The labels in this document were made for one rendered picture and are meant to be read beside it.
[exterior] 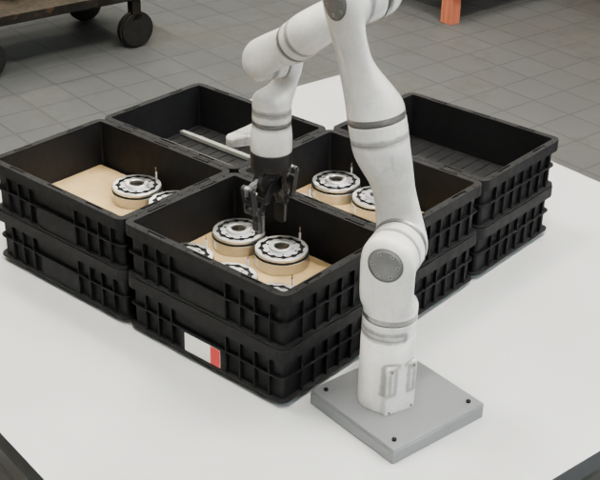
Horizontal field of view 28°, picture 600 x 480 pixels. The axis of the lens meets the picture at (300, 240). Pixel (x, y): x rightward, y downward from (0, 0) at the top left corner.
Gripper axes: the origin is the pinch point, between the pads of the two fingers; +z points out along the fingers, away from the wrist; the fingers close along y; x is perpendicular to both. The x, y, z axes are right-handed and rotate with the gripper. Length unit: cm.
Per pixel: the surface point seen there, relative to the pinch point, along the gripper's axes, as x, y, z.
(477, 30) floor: 169, 369, 94
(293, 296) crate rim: -19.6, -17.1, 0.9
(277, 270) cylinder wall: -3.1, -1.2, 9.2
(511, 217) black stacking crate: -22, 53, 12
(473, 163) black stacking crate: -4, 67, 10
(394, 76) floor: 162, 285, 94
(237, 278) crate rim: -8.9, -19.0, 0.8
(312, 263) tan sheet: -5.1, 6.9, 10.3
